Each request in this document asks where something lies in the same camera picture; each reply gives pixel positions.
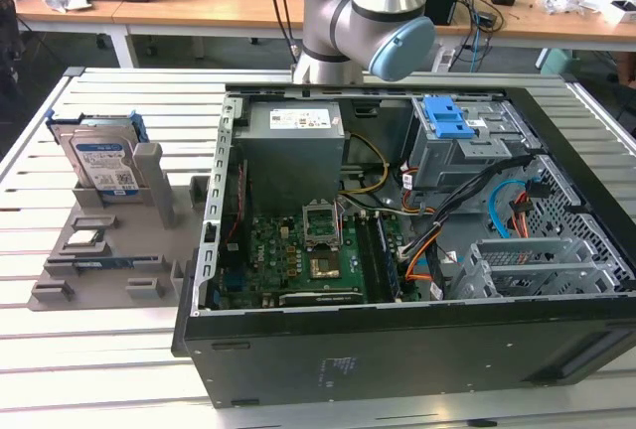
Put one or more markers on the grey parts rack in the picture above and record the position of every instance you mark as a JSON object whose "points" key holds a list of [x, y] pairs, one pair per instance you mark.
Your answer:
{"points": [[134, 230]]}

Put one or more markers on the grey power supply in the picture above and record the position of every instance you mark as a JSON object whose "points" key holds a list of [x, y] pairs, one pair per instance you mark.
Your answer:
{"points": [[288, 166]]}

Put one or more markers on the installed RAM stick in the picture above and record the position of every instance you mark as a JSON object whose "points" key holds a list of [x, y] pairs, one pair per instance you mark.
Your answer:
{"points": [[388, 260]]}

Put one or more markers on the pale green bin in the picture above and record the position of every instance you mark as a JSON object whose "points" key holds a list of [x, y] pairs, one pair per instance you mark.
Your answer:
{"points": [[559, 61]]}

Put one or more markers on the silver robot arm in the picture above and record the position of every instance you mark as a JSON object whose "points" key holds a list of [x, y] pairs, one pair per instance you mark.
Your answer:
{"points": [[348, 22]]}

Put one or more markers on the hard disk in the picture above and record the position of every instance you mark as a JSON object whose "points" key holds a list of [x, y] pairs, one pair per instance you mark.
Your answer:
{"points": [[102, 161]]}

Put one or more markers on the black PC case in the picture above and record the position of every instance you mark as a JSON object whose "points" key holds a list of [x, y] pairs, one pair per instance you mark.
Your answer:
{"points": [[397, 359]]}

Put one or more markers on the blue RAM stick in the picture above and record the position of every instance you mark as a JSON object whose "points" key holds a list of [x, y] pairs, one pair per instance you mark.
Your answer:
{"points": [[107, 263]]}

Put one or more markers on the green motherboard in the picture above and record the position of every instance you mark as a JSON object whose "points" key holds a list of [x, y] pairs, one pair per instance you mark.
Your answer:
{"points": [[278, 255]]}

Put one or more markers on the wooden desk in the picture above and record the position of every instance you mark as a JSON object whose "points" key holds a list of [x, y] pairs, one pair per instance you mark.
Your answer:
{"points": [[546, 27], [149, 14]]}

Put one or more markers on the white phone box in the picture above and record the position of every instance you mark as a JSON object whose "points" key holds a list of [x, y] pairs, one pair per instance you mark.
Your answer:
{"points": [[616, 12]]}

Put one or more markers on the black graphics card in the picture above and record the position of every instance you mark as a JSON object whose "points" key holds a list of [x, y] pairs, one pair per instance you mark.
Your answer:
{"points": [[320, 298]]}

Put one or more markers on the CPU socket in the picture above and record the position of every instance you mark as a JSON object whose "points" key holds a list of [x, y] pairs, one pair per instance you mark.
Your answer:
{"points": [[324, 267]]}

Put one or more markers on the grey metal disk bay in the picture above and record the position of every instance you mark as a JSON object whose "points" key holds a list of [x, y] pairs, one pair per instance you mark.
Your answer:
{"points": [[526, 250]]}

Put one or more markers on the silver CPU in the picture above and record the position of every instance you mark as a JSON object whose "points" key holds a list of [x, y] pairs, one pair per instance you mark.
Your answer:
{"points": [[82, 239]]}

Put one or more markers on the grey metal drive cage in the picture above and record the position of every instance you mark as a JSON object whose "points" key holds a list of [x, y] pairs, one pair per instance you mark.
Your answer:
{"points": [[447, 163]]}

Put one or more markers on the blue plastic drive latch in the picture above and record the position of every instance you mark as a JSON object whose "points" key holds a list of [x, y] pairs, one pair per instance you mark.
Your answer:
{"points": [[447, 118]]}

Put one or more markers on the white power strip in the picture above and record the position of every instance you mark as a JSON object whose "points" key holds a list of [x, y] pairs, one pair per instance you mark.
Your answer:
{"points": [[442, 60]]}

